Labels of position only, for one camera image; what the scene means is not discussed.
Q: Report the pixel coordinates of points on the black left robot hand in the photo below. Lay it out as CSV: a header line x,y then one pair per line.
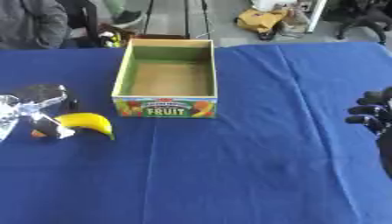
x,y
42,94

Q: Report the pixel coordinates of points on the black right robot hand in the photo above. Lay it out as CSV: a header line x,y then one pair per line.
x,y
372,110

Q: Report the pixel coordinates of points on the yellow toy banana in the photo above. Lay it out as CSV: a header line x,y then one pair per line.
x,y
84,120

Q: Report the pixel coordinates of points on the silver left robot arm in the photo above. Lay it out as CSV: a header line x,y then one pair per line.
x,y
10,112

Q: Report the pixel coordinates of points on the cardboard box with green inside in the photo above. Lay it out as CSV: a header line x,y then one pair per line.
x,y
168,78

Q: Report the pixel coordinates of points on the small orange toy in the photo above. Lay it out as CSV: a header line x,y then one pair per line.
x,y
37,134

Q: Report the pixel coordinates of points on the person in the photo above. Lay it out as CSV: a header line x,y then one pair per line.
x,y
28,23

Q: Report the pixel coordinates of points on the colourful bag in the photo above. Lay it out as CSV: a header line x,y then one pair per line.
x,y
111,36

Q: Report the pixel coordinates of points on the black office chair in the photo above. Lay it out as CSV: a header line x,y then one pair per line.
x,y
365,17

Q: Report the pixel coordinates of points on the person's foot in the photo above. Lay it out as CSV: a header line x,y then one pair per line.
x,y
126,17

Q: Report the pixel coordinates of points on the yellow bag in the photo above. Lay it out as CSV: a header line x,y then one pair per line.
x,y
259,19

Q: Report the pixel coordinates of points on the black tripod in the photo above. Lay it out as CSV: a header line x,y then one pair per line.
x,y
186,17

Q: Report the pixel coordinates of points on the white post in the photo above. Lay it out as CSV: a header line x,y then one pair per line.
x,y
316,16

